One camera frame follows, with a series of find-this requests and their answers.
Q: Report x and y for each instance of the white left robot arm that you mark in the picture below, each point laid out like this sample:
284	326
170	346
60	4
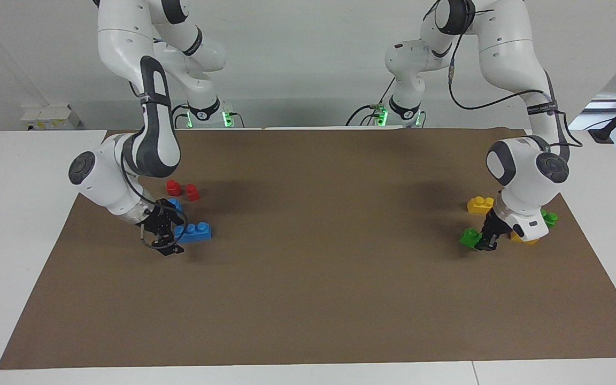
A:
522	182

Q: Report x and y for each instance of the red small toy brick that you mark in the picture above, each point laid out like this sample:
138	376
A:
173	187
193	192

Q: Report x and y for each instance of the brown table mat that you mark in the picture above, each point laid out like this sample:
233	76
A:
308	294

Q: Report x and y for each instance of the blue three-stud toy brick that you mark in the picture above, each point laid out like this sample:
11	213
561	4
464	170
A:
197	232
176	204

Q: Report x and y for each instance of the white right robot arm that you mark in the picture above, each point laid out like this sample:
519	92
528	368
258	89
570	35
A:
153	133

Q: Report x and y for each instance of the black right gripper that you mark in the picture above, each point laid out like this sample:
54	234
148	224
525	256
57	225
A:
161	222

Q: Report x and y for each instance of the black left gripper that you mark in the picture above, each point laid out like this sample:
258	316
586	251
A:
496	227

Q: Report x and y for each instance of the yellow two-stud toy brick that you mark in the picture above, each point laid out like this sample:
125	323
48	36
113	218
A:
516	238
479	205

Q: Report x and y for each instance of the green two-stud toy brick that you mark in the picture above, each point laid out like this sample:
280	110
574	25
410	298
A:
550	218
469	238

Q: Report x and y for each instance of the white power strip box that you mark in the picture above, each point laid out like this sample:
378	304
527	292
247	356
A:
51	116

